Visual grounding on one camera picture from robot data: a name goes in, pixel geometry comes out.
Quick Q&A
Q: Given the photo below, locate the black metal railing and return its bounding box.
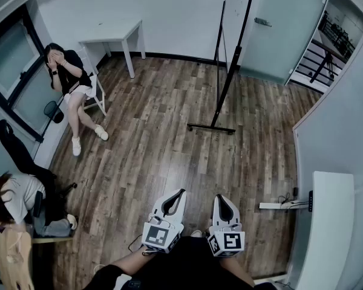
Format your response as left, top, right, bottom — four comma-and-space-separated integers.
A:
293, 10, 361, 87

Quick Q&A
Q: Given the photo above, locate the frosted glass door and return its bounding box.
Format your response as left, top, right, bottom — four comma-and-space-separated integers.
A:
238, 0, 333, 83

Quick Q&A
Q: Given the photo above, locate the black mesh waste bin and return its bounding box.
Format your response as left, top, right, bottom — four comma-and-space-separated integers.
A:
43, 100, 64, 124

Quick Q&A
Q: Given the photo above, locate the frosted glass partition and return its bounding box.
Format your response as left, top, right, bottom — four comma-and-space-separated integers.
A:
292, 19, 363, 290

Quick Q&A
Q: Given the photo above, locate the person's right forearm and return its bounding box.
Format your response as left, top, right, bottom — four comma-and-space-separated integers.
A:
220, 254, 255, 287

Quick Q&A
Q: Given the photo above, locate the black-framed window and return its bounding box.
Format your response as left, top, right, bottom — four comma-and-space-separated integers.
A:
0, 4, 64, 141

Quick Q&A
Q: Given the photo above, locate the black-framed rolling whiteboard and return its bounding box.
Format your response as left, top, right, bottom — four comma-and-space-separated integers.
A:
186, 0, 263, 136

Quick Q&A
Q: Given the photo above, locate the light wooden desk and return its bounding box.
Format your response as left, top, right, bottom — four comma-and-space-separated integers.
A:
0, 222, 75, 290

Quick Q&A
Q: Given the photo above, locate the black power cable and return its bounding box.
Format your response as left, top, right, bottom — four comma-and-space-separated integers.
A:
277, 187, 310, 208

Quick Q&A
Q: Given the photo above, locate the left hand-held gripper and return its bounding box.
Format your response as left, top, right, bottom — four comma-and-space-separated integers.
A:
141, 188, 187, 254

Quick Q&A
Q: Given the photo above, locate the black office chair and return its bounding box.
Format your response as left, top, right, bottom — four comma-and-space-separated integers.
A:
0, 119, 78, 226

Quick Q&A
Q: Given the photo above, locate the white wooden chair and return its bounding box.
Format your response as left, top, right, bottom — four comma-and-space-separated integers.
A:
78, 48, 107, 117

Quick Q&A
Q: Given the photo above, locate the white standing desk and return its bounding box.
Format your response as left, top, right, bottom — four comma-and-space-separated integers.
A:
296, 170, 355, 290

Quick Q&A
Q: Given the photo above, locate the person's black clothing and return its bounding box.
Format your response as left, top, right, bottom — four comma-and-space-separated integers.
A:
90, 236, 279, 290

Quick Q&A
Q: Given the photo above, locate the person's left forearm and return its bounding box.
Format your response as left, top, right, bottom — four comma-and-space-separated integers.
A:
110, 248, 158, 276

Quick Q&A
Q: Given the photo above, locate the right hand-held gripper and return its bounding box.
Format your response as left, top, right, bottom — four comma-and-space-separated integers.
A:
206, 193, 246, 257

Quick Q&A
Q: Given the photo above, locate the small white table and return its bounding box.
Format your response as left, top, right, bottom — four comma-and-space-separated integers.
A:
78, 19, 147, 79

